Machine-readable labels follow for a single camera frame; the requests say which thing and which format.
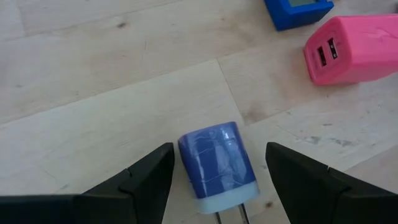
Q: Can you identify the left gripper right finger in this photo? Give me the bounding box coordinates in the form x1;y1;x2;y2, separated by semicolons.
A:
265;142;386;224

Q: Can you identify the blue box with display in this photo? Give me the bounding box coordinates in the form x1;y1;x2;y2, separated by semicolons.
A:
263;0;335;32

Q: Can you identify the pink USB charger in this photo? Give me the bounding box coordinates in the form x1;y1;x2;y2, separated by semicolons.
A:
303;13;398;86

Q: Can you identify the blue charger with white base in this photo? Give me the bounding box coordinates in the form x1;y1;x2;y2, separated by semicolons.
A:
177;121;261;224

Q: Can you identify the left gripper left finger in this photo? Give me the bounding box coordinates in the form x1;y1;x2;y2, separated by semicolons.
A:
73;142;175;224

